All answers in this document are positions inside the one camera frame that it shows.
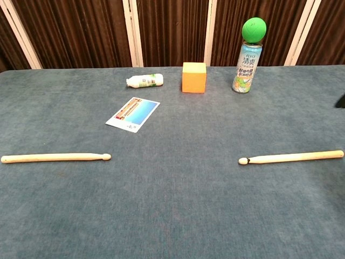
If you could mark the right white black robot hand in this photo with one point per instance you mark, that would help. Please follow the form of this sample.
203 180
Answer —
341 103

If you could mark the wooden drumstick with black mark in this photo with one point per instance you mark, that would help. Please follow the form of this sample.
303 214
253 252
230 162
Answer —
296 157

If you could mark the plain wooden drumstick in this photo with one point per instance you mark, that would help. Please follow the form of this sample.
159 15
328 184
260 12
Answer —
54 157

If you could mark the brown curtain screen panel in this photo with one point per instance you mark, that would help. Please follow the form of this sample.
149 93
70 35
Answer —
320 32
8 54
229 27
172 29
81 32

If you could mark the light blue drink can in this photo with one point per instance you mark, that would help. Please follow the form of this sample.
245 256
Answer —
244 73

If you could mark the green ball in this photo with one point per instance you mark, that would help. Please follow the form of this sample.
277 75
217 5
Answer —
254 29

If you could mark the orange yellow cube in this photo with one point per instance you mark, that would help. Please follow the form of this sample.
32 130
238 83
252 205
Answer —
194 81

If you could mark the blue table cloth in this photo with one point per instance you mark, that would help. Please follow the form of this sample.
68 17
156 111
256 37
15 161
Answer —
172 202

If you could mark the small white plastic bottle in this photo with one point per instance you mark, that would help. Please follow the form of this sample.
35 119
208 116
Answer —
145 81

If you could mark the blue picture card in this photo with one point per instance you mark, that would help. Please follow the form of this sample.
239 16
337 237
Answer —
134 114

